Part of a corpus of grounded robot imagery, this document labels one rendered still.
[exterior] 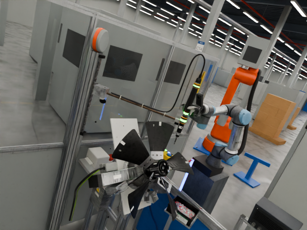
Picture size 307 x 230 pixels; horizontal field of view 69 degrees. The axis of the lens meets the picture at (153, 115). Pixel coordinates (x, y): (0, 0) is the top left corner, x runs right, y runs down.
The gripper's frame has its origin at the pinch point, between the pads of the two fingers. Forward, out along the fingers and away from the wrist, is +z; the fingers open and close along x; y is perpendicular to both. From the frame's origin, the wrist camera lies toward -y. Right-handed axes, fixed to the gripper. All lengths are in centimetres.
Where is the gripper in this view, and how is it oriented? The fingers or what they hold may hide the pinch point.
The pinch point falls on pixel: (185, 105)
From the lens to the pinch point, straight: 150.7
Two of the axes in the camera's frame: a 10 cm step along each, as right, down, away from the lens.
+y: -3.1, 9.1, 2.9
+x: -6.4, -4.2, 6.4
